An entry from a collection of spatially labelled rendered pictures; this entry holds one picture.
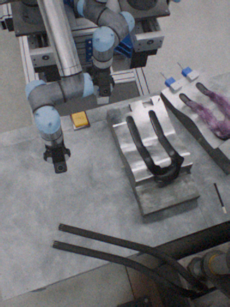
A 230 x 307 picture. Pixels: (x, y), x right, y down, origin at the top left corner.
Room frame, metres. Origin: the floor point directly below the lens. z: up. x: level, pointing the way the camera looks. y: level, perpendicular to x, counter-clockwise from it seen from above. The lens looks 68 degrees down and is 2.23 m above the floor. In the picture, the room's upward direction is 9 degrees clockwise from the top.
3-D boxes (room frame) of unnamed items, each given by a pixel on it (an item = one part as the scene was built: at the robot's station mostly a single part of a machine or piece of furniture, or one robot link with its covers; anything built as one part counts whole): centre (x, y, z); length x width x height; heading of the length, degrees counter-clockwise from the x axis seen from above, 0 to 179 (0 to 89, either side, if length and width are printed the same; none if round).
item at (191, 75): (1.06, -0.28, 0.86); 0.13 x 0.05 x 0.05; 45
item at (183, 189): (0.59, -0.15, 0.87); 0.50 x 0.26 x 0.14; 27
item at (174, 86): (0.98, -0.20, 0.86); 0.13 x 0.05 x 0.05; 45
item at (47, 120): (0.47, 0.23, 1.25); 0.09 x 0.08 x 0.11; 31
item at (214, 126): (0.83, -0.43, 0.90); 0.26 x 0.18 x 0.08; 45
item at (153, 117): (0.61, -0.16, 0.92); 0.35 x 0.16 x 0.09; 27
